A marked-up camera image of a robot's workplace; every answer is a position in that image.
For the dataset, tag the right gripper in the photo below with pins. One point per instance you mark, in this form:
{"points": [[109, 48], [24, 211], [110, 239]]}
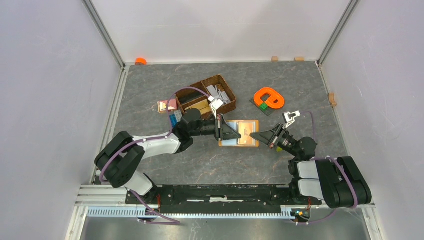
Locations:
{"points": [[270, 137]]}

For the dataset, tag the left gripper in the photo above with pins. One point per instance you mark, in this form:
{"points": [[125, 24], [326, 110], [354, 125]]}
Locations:
{"points": [[222, 130]]}

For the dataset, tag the yellow leather card holder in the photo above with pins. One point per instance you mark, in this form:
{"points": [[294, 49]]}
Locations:
{"points": [[244, 128]]}

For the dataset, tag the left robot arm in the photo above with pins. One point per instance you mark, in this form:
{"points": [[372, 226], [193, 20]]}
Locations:
{"points": [[118, 162]]}

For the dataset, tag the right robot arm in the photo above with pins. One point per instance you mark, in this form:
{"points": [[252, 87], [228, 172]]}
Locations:
{"points": [[336, 181]]}

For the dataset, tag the gold VIP cards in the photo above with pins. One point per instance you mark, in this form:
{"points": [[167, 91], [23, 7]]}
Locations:
{"points": [[203, 106]]}

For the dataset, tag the silver cards pile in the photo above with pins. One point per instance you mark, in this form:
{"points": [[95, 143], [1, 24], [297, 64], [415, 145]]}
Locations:
{"points": [[217, 93]]}

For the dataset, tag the black cards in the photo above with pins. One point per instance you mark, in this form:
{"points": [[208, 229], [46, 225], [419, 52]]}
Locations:
{"points": [[190, 97]]}

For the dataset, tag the pink card box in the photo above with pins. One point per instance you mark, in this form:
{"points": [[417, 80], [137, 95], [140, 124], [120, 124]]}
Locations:
{"points": [[167, 105]]}

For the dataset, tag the green toy brick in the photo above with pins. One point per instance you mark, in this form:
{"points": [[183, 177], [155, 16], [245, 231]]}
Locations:
{"points": [[263, 106]]}

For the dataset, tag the brown woven basket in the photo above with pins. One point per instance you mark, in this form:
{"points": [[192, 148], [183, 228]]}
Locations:
{"points": [[200, 86]]}

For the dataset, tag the blue toy brick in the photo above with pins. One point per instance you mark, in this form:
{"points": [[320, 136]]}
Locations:
{"points": [[175, 117]]}

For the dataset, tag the orange tape roll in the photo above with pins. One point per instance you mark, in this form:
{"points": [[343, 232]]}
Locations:
{"points": [[140, 61]]}

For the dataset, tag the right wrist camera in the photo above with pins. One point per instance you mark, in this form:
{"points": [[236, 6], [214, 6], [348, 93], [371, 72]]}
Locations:
{"points": [[290, 118]]}

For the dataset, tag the orange plastic ring toy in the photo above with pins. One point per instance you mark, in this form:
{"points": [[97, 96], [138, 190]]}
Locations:
{"points": [[270, 96]]}

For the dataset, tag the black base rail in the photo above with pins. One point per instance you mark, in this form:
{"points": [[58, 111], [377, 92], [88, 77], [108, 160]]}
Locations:
{"points": [[226, 199]]}

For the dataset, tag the wooden clip on wall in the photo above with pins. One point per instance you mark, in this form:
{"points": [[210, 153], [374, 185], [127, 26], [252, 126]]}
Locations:
{"points": [[332, 99]]}

